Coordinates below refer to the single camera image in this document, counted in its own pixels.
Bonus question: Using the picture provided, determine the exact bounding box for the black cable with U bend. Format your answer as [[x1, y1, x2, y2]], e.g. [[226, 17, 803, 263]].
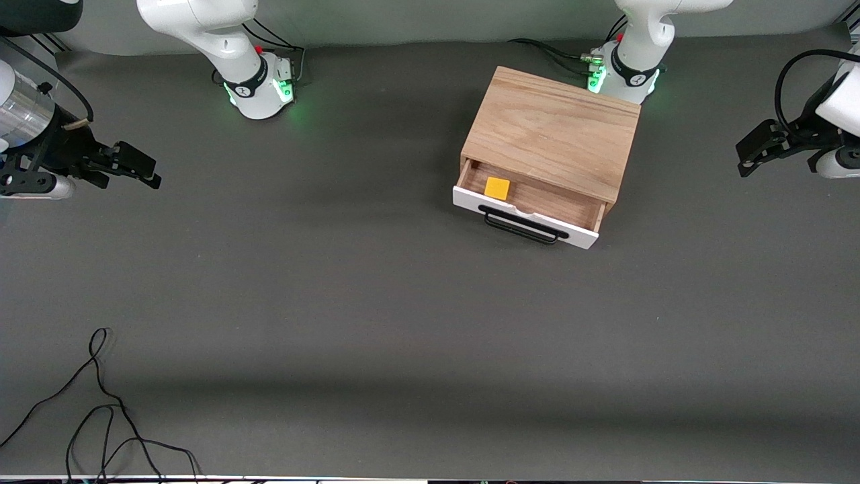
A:
[[65, 405, 115, 483]]

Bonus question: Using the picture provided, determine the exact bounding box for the wooden drawer cabinet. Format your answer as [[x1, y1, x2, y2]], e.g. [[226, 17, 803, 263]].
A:
[[459, 65, 642, 206]]

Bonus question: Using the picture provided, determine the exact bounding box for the black left arm base cable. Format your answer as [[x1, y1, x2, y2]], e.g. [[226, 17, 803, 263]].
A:
[[507, 13, 630, 76]]

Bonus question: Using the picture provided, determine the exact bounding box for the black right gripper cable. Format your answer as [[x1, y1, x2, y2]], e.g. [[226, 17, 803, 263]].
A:
[[0, 37, 95, 123]]

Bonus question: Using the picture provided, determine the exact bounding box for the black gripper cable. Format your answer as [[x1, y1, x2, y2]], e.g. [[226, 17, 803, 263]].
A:
[[774, 48, 860, 130], [0, 37, 95, 123]]

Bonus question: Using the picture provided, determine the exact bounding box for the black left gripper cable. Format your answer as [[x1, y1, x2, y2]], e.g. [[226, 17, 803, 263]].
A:
[[774, 48, 860, 130]]

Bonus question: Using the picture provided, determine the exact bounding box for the black cable with small loop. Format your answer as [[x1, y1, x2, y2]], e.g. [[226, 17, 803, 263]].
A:
[[0, 327, 165, 483]]

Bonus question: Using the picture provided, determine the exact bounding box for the thin black cable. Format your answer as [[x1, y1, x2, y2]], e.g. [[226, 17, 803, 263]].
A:
[[99, 437, 202, 483]]

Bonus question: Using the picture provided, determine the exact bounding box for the black right arm base cable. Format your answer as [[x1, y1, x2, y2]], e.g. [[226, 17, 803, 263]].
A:
[[212, 19, 307, 87]]

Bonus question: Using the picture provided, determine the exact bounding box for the white-front drawer with black handle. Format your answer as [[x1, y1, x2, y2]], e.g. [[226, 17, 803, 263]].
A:
[[452, 158, 607, 250]]

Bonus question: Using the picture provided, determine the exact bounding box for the dark grey table cover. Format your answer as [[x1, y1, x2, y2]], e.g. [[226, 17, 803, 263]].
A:
[[0, 20, 860, 481]]

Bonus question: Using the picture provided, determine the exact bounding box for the black arm base cable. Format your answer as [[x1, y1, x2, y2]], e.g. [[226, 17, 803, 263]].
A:
[[507, 13, 630, 76], [212, 19, 307, 87]]

